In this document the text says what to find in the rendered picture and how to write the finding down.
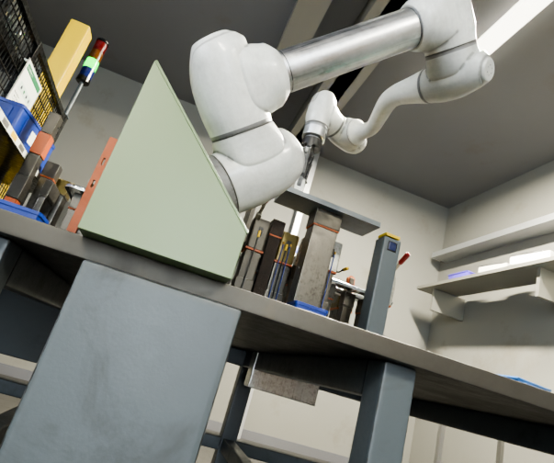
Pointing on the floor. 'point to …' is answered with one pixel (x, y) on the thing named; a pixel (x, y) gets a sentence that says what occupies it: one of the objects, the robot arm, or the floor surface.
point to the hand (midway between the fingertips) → (299, 187)
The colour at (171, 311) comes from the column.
